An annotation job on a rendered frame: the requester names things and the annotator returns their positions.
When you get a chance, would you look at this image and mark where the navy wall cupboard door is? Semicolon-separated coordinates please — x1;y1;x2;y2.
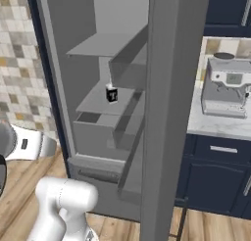
203;0;251;38

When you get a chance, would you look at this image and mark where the silver wall cupboard handle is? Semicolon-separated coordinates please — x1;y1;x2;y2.
240;0;251;27

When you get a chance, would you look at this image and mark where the silver drawer handle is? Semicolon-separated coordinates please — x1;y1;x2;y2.
209;145;239;154

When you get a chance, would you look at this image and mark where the silver coffee machine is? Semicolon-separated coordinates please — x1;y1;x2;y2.
200;51;251;120

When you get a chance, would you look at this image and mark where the silver base cupboard handle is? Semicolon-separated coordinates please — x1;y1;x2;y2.
242;173;251;197

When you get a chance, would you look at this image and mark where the dark freezer drawer handle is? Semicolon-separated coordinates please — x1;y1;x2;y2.
77;168;121;184

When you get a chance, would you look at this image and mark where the grey fridge shelf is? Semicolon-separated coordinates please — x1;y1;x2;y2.
75;79;137;117
66;31;145;59

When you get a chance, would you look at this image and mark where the grey freezer drawer front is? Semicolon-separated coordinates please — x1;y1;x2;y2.
66;156;142;223

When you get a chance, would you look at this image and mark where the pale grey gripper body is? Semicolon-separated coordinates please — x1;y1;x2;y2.
40;131;59;162

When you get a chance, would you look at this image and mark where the grey fridge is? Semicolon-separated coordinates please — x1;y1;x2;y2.
25;0;155;223

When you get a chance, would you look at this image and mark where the navy drawer front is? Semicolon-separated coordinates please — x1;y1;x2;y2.
191;134;251;167

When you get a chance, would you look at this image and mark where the navy base cupboard door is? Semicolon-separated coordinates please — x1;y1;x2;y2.
181;162;251;218

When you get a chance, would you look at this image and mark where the grey fridge crisper drawer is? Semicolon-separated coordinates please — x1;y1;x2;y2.
73;112;120;156

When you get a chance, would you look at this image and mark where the grey fridge door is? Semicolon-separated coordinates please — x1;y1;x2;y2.
108;0;212;241

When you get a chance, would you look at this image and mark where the black and white jar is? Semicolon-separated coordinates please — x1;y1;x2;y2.
105;82;120;105

